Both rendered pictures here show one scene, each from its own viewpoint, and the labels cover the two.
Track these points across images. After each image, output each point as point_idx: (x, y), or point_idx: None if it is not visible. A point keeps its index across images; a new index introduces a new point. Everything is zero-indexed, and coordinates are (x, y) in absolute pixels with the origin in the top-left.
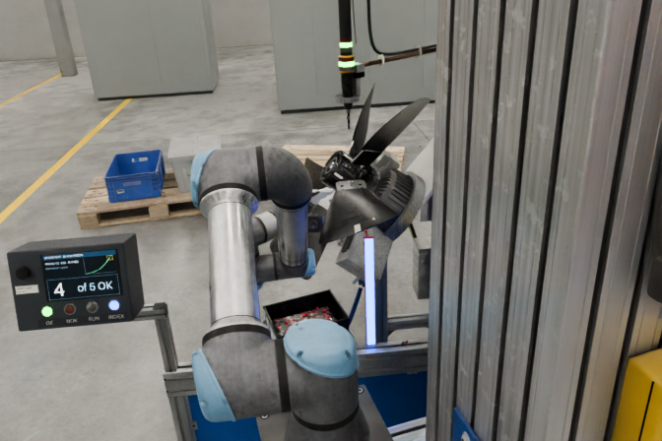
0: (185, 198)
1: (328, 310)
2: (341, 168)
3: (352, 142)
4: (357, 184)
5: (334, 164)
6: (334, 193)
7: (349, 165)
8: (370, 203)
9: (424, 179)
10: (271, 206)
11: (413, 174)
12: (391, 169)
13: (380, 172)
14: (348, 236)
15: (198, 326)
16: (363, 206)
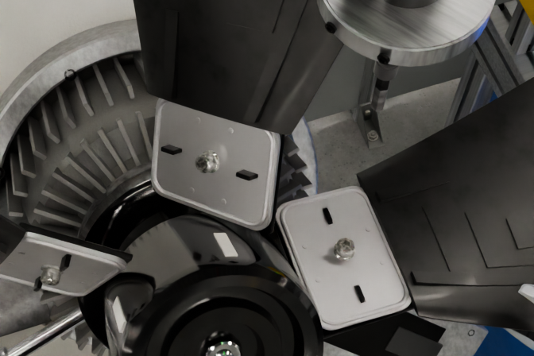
0: None
1: None
2: (301, 282)
3: (41, 243)
4: (326, 230)
5: (265, 323)
6: (432, 317)
7: (265, 246)
8: (506, 145)
9: (99, 22)
10: None
11: (105, 44)
12: (75, 125)
13: (137, 160)
14: (369, 344)
15: None
16: (532, 174)
